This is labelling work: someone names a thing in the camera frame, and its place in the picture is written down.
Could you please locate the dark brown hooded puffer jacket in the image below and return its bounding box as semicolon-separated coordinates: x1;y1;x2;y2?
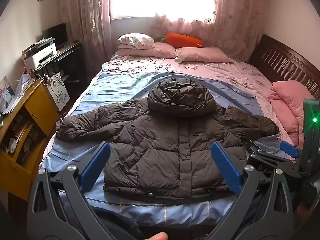
55;78;279;200

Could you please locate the yellow wooden cabinet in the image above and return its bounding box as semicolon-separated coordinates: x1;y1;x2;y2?
0;79;61;201

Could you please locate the orange carrot plush toy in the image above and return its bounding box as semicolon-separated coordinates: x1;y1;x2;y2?
161;32;204;48

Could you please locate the pile of papers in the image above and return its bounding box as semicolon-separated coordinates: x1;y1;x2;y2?
0;73;35;116

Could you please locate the black monitor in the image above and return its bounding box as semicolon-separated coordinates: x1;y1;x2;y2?
41;22;68;50

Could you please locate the pink pillow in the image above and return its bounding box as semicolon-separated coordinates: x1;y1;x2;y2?
115;42;181;59
175;46;235;64

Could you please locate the white flower-print box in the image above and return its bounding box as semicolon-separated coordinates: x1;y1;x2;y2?
46;73;71;112

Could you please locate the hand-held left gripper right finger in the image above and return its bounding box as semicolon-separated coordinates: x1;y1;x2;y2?
207;141;297;240

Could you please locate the black desk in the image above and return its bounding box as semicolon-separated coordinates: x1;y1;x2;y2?
31;41;83;87

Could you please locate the person's left hand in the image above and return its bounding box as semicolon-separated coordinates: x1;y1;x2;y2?
144;232;169;240

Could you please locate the white patterned pillow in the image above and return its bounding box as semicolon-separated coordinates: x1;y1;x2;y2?
117;33;155;50

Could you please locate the pink lace curtain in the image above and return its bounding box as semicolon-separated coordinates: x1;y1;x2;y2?
59;0;112;64
152;0;266;63

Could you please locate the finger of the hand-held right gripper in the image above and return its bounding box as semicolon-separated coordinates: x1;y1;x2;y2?
246;139;301;178
279;141;300;159

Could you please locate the white printer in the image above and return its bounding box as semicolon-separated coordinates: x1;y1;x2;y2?
22;37;58;71

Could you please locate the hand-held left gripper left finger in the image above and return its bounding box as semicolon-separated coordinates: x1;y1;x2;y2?
26;141;112;240

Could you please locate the pink quilt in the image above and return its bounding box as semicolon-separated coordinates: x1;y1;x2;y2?
267;80;316;147

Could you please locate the dark wooden headboard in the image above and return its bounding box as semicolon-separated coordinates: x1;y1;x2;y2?
248;34;320;102

